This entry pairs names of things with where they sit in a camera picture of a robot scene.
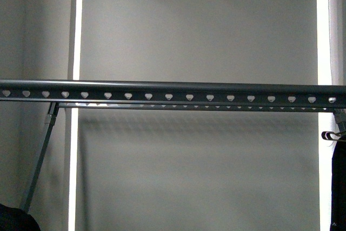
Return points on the black printed t-shirt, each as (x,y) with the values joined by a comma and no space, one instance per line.
(338,186)

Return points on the white right light strip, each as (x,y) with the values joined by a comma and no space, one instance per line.
(324,77)

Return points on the white light strip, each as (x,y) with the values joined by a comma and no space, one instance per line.
(324,77)
(71,148)

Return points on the white left light strip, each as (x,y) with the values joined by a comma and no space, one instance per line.
(71,148)

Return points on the grey right rack joint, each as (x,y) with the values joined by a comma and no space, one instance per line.
(340,119)

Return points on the black garment at lower left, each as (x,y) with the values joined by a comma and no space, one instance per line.
(17,219)

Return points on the grey rear perforated rail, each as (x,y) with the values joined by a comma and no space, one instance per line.
(249,108)

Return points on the grey perforated hanging rail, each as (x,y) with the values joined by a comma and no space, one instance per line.
(174,93)

